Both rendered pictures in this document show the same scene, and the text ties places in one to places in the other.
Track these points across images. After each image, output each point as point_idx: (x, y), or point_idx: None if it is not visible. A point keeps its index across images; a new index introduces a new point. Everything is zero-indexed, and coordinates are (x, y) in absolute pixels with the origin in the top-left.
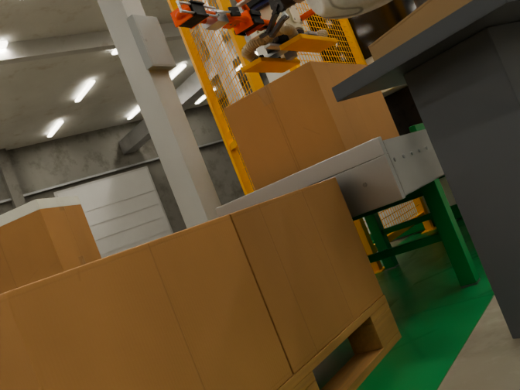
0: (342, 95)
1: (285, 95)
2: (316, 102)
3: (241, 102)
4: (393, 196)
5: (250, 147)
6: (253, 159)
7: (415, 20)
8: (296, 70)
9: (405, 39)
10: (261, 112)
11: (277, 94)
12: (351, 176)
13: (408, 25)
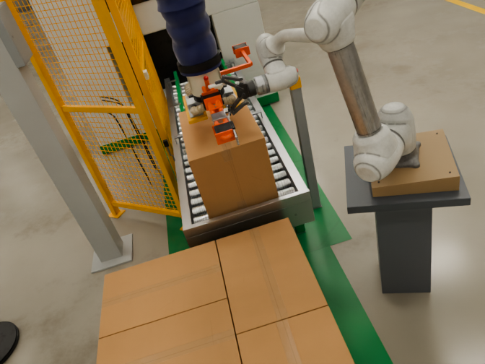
0: (354, 212)
1: (242, 156)
2: (264, 162)
3: (206, 158)
4: (309, 219)
5: (207, 186)
6: (208, 193)
7: (408, 186)
8: (254, 142)
9: (398, 192)
10: (221, 165)
11: (236, 155)
12: (288, 210)
13: (403, 187)
